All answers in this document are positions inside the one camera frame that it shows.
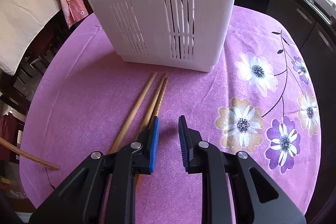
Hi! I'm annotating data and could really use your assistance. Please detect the dark kitchen cabinets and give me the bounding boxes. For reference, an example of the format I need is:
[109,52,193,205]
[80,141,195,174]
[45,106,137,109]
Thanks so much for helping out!
[235,0,335,71]

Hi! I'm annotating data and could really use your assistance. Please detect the white cloth on chair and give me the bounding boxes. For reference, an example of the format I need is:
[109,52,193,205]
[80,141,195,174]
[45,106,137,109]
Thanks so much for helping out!
[1,0,61,76]

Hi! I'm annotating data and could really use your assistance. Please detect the pink floral tablecloth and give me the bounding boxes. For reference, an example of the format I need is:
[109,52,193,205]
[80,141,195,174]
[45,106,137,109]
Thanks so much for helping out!
[19,6,321,223]

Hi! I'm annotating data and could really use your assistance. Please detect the ridged wooden chopstick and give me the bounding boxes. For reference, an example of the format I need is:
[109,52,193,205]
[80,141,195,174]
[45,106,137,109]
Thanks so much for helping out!
[136,76,168,173]

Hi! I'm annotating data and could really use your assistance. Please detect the wooden chopstick aside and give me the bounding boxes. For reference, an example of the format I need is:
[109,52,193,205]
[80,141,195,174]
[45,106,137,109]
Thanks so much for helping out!
[0,138,60,170]

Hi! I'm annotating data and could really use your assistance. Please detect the white plastic utensil holder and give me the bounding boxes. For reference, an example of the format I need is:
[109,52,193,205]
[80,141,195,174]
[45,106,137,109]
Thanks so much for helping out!
[88,0,234,72]

